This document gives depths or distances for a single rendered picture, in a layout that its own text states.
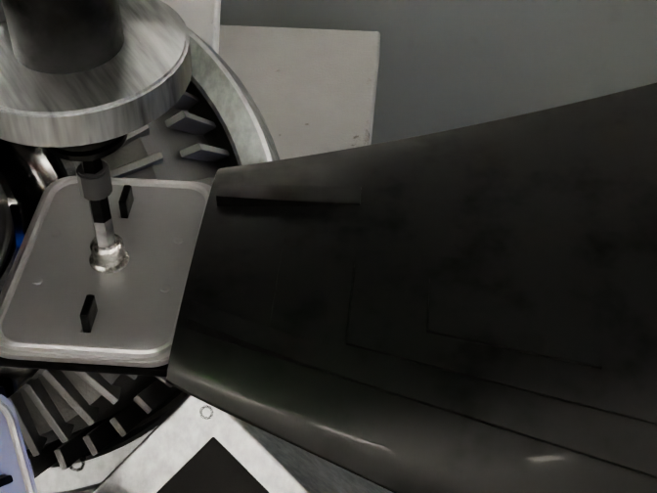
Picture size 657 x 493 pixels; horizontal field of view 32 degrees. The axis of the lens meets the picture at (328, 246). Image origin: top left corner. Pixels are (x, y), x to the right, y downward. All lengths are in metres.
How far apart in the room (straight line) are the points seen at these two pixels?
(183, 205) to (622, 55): 0.82
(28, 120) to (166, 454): 0.21
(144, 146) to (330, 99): 0.54
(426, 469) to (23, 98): 0.16
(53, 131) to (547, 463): 0.17
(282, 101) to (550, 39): 0.30
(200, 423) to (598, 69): 0.78
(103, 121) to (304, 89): 0.72
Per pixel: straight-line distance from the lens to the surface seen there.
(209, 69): 0.57
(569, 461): 0.35
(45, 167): 0.45
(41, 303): 0.39
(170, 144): 0.52
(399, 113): 1.22
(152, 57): 0.34
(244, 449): 0.49
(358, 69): 1.06
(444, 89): 1.20
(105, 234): 0.39
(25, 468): 0.45
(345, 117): 1.00
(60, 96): 0.32
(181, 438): 0.49
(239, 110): 0.57
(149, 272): 0.39
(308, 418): 0.35
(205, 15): 0.62
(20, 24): 0.33
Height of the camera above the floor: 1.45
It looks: 43 degrees down
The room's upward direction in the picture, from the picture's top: 1 degrees counter-clockwise
